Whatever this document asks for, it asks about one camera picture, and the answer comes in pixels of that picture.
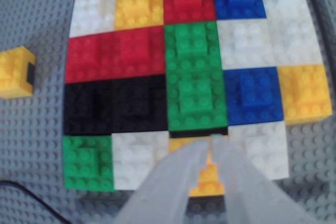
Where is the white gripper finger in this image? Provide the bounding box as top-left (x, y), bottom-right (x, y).
top-left (212, 134), bottom-right (319, 224)
top-left (111, 136), bottom-right (211, 224)

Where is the yellow lego cube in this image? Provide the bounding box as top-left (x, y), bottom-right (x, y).
top-left (167, 136), bottom-right (227, 198)
top-left (277, 63), bottom-right (333, 126)
top-left (0, 46), bottom-right (37, 99)
top-left (114, 0), bottom-right (165, 31)

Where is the green lego cube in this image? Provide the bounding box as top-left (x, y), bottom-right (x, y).
top-left (164, 21), bottom-right (224, 76)
top-left (62, 134), bottom-right (116, 192)
top-left (166, 73), bottom-right (229, 138)

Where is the black lego cube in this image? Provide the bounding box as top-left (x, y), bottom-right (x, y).
top-left (64, 80), bottom-right (114, 136)
top-left (112, 75), bottom-right (169, 133)

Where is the blue lego cube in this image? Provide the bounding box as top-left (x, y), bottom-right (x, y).
top-left (224, 66), bottom-right (286, 127)
top-left (211, 0), bottom-right (268, 22)

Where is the red lego cube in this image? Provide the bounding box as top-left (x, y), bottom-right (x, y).
top-left (162, 0), bottom-right (218, 26)
top-left (65, 31), bottom-right (117, 83)
top-left (114, 25), bottom-right (166, 78)

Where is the grey lego baseplate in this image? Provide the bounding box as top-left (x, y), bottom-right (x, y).
top-left (0, 0), bottom-right (336, 224)

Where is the black cable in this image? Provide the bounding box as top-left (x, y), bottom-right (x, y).
top-left (0, 180), bottom-right (68, 224)

